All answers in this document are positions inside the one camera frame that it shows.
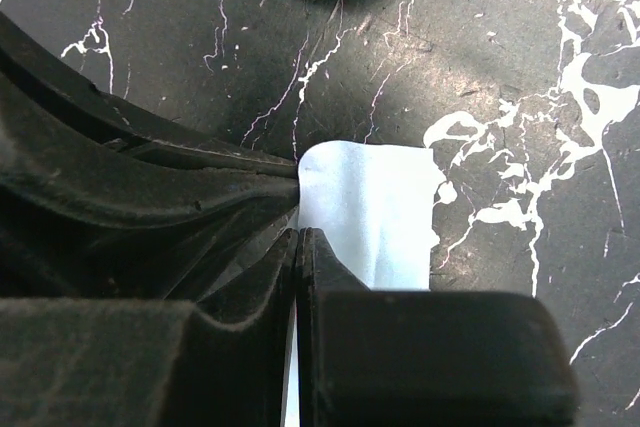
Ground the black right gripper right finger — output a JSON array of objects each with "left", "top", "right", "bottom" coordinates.
[{"left": 298, "top": 228, "right": 580, "bottom": 426}]

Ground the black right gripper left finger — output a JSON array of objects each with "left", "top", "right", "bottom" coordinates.
[{"left": 1, "top": 230, "right": 298, "bottom": 426}]

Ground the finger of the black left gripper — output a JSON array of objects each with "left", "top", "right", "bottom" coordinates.
[
  {"left": 1, "top": 79, "right": 298, "bottom": 300},
  {"left": 1, "top": 15, "right": 297, "bottom": 177}
]

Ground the light blue cleaning cloth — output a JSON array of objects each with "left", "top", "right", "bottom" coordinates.
[{"left": 298, "top": 141, "right": 444, "bottom": 290}]

